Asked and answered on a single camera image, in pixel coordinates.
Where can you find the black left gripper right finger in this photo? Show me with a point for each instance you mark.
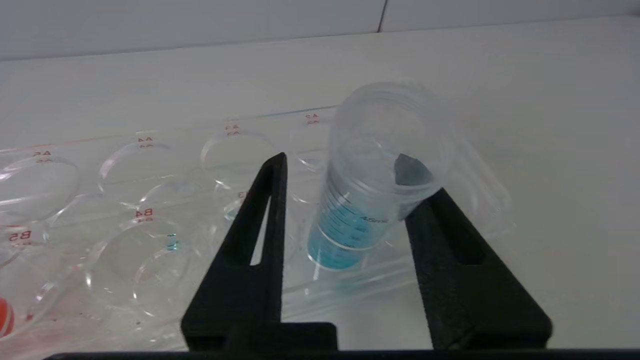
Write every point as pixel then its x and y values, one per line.
pixel 470 290

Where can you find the clear plastic test tube rack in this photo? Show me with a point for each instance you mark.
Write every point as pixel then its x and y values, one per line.
pixel 150 235

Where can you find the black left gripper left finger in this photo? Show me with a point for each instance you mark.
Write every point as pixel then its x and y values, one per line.
pixel 250 290

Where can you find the test tube with red pigment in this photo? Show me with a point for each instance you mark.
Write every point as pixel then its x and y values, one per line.
pixel 4 317

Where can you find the test tube with blue pigment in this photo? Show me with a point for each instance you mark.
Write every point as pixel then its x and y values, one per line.
pixel 350 220

